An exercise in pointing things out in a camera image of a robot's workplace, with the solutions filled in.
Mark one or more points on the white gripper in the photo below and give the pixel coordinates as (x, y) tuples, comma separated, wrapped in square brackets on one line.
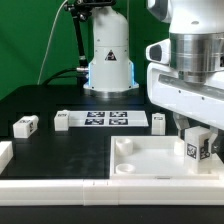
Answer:
[(203, 103)]

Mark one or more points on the white square tabletop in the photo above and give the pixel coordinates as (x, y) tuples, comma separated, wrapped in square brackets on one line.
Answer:
[(158, 157)]

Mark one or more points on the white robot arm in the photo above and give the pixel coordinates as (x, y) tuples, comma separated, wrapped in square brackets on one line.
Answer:
[(186, 70)]

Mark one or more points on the white sheet with tags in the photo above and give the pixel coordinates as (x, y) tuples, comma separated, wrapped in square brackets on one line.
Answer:
[(126, 118)]

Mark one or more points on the white left fence piece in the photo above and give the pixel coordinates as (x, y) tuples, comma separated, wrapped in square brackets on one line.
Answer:
[(6, 154)]

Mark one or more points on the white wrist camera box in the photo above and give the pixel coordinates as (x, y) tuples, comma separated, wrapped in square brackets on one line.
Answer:
[(159, 52)]

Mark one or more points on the white front fence rail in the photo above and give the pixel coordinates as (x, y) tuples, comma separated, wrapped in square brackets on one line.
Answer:
[(111, 192)]

